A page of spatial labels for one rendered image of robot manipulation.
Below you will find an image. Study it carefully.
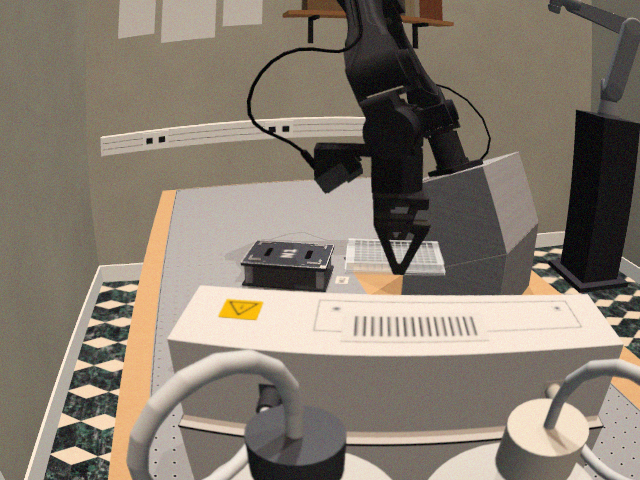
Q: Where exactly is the white microplate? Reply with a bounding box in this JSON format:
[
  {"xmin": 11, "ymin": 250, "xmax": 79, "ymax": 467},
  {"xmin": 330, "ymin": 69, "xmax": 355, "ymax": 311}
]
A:
[{"xmin": 345, "ymin": 238, "xmax": 446, "ymax": 276}]

